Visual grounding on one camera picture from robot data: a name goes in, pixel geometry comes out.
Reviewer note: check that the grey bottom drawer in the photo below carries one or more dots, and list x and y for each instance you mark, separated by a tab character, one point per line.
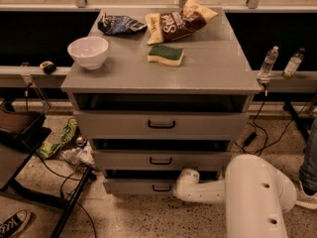
139	182

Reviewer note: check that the grey drawer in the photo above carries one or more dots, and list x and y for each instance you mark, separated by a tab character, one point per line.
160	160
160	125
139	182

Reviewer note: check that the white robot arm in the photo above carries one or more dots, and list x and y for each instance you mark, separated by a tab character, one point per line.
255	194

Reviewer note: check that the grey drawer cabinet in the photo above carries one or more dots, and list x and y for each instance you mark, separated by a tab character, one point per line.
214	76

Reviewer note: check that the grey top drawer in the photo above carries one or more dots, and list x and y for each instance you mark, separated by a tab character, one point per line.
160	125

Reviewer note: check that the grey middle drawer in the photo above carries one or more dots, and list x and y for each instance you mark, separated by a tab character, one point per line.
160	160

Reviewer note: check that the green yellow sponge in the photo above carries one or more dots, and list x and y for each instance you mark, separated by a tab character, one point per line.
166	55

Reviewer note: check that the brown yellow chip bag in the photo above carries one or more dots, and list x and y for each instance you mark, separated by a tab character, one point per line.
174	25

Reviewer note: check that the crumpled clear plastic wrapper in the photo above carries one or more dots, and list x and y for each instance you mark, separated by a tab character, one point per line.
78	157

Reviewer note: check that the white bowl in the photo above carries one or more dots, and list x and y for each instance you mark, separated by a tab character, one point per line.
89	52

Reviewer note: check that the blue crumpled chip bag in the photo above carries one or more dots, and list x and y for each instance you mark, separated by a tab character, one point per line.
119	25

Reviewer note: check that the green snack bag on floor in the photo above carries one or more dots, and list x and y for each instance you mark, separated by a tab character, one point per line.
47	149

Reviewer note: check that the black yellow tape measure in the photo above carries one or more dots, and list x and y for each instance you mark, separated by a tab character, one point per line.
48	67

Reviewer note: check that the clear water bottle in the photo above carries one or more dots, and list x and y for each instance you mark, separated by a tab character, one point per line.
268	63

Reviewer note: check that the dark side table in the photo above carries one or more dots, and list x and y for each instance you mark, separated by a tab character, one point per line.
22	133

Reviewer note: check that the clear bottle green label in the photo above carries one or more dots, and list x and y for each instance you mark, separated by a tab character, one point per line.
294	63

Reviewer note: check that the blue jeans leg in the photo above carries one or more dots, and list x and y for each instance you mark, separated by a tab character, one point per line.
308	170

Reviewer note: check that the grey sneaker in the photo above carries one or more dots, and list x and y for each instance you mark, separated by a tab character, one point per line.
306	200

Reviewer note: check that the black white canvas shoe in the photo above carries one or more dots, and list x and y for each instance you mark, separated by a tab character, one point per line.
15	224

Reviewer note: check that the black power cable adapter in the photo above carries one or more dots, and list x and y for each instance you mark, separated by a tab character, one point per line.
279	123

